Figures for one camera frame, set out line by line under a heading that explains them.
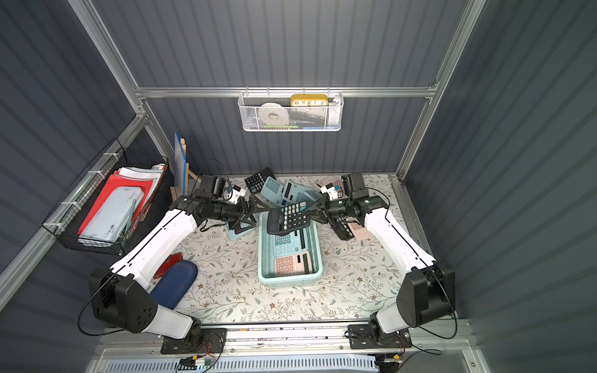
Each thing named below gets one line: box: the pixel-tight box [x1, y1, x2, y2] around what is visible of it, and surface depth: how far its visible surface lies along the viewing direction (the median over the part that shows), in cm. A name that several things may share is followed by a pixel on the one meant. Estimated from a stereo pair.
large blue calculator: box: [272, 226, 309, 258], surface depth 95 cm
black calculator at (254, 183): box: [244, 167, 277, 194], surface depth 118 cm
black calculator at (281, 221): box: [266, 201, 311, 236], surface depth 76 cm
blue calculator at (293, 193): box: [282, 180, 319, 206], surface depth 111 cm
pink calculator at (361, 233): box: [345, 217, 374, 241], surface depth 98 cm
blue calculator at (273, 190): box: [260, 175, 286, 207], surface depth 110 cm
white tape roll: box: [258, 102, 290, 127], surface depth 86 cm
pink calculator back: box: [315, 174, 343, 190], surface depth 122 cm
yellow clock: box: [289, 94, 329, 107], surface depth 89 cm
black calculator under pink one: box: [328, 216, 355, 241], surface depth 99 cm
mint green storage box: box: [257, 211, 324, 288], surface depth 90 cm
